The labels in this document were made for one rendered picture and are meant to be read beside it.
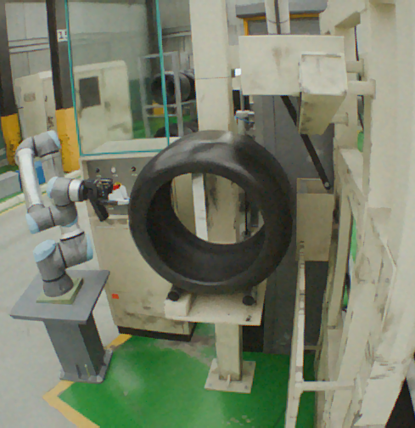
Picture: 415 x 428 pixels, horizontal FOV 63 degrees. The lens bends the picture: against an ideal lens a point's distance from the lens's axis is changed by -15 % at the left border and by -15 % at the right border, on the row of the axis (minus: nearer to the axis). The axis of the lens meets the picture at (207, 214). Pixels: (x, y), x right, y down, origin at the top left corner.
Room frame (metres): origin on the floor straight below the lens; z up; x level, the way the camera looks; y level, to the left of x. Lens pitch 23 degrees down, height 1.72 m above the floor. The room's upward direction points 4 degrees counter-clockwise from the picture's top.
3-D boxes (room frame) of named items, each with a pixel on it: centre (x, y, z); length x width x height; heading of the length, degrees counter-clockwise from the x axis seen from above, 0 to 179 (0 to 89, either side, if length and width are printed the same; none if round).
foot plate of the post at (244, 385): (1.59, -0.07, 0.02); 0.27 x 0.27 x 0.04; 76
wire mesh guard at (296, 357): (1.03, -0.29, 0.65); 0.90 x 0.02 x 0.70; 166
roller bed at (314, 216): (1.46, -0.45, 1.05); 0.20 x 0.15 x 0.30; 166
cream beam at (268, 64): (1.14, -0.29, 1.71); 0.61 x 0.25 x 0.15; 166
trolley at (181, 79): (5.72, 0.19, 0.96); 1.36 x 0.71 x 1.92; 146
